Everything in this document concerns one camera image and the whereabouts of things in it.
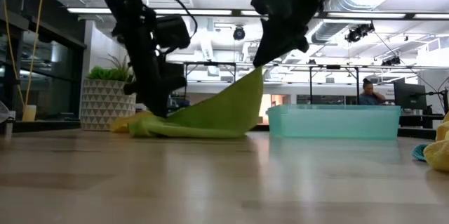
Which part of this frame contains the silver metal post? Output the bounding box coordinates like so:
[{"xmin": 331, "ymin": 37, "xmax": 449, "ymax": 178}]
[{"xmin": 3, "ymin": 110, "xmax": 17, "ymax": 139}]

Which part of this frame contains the person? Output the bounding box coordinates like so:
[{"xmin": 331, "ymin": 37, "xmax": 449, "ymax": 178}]
[{"xmin": 358, "ymin": 77, "xmax": 387, "ymax": 106}]

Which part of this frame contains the succulent in patterned white pot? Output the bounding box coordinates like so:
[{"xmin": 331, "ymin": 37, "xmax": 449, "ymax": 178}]
[{"xmin": 79, "ymin": 54, "xmax": 138, "ymax": 132}]

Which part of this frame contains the black desk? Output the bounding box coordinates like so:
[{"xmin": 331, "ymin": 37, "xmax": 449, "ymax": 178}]
[{"xmin": 398, "ymin": 113, "xmax": 445, "ymax": 140}]

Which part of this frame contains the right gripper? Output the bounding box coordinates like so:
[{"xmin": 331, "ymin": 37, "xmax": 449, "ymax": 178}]
[{"xmin": 253, "ymin": 0, "xmax": 319, "ymax": 67}]

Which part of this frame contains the yellow microfiber towel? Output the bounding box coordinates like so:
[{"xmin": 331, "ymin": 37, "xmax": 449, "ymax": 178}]
[
  {"xmin": 422, "ymin": 110, "xmax": 449, "ymax": 173},
  {"xmin": 110, "ymin": 110, "xmax": 155, "ymax": 134}
]

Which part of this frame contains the teal microfiber towel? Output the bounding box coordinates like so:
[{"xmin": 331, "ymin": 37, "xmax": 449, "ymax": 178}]
[{"xmin": 410, "ymin": 143, "xmax": 429, "ymax": 163}]

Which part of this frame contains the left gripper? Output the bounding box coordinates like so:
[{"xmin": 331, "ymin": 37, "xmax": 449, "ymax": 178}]
[{"xmin": 111, "ymin": 4, "xmax": 187, "ymax": 118}]

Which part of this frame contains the black computer monitor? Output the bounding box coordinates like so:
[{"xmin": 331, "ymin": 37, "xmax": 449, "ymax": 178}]
[{"xmin": 393, "ymin": 81, "xmax": 428, "ymax": 111}]

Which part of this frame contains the black ceiling spotlight cluster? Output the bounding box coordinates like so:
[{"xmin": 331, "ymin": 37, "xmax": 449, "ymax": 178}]
[
  {"xmin": 344, "ymin": 22, "xmax": 375, "ymax": 44},
  {"xmin": 381, "ymin": 56, "xmax": 401, "ymax": 67}
]

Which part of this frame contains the translucent teal plastic bin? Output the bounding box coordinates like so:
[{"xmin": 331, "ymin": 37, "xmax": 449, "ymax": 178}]
[{"xmin": 265, "ymin": 103, "xmax": 402, "ymax": 139}]

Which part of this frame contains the long ceiling light strip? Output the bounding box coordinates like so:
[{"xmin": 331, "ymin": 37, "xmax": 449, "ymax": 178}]
[{"xmin": 66, "ymin": 7, "xmax": 449, "ymax": 20}]

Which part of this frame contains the pale yellow cup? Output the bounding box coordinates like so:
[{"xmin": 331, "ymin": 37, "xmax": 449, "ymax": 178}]
[{"xmin": 22, "ymin": 104, "xmax": 37, "ymax": 122}]

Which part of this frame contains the yellow cable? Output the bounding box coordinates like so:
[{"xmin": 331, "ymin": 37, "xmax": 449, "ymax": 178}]
[{"xmin": 2, "ymin": 0, "xmax": 46, "ymax": 107}]

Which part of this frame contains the lime green microfiber towel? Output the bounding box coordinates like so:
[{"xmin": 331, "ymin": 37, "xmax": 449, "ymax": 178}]
[{"xmin": 128, "ymin": 66, "xmax": 264, "ymax": 139}]

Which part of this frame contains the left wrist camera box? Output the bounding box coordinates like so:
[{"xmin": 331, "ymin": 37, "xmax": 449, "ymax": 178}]
[{"xmin": 154, "ymin": 15, "xmax": 192, "ymax": 50}]

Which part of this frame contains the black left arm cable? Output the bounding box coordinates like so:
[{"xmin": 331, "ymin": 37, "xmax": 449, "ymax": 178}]
[{"xmin": 136, "ymin": 0, "xmax": 199, "ymax": 41}]

